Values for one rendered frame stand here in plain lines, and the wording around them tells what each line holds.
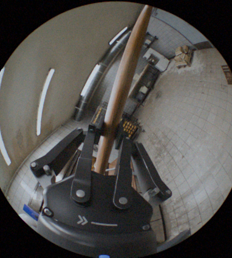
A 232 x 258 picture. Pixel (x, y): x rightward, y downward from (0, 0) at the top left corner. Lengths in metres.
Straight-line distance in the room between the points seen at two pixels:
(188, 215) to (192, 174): 0.73
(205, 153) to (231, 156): 0.60
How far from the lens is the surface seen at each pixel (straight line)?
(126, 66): 0.16
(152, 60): 4.79
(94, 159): 2.30
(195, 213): 1.59
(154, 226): 1.57
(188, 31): 3.92
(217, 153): 1.55
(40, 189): 1.68
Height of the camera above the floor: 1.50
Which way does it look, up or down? 11 degrees down
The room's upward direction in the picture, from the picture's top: 63 degrees counter-clockwise
